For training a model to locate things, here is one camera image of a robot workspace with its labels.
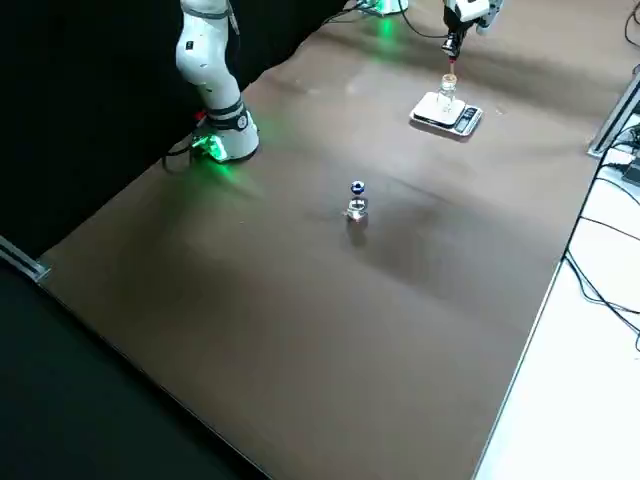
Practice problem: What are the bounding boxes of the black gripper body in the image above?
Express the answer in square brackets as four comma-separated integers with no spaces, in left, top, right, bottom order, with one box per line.
[441,7,475,42]

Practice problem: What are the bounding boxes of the silver electronic balance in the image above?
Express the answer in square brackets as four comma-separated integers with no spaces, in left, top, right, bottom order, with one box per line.
[408,91,484,137]

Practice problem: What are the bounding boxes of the dropper bottle blue cap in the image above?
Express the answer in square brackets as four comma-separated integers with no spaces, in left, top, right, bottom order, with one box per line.
[342,180,372,226]

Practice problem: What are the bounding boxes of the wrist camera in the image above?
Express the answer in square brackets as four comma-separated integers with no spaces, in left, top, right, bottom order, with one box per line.
[474,0,505,36]

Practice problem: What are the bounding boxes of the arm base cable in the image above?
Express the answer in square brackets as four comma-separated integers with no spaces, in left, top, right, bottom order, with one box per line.
[162,137,204,176]
[319,0,374,26]

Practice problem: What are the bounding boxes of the aluminium camera post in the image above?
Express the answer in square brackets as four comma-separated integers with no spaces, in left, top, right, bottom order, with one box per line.
[587,68,640,159]

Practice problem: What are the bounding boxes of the long black cable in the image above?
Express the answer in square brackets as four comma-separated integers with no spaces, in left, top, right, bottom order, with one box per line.
[563,127,640,351]

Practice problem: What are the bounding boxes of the thin black cable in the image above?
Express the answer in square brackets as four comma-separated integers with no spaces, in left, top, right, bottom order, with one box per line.
[578,214,640,242]

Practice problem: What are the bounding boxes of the aluminium frame profile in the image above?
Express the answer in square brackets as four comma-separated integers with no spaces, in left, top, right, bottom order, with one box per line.
[0,234,52,285]

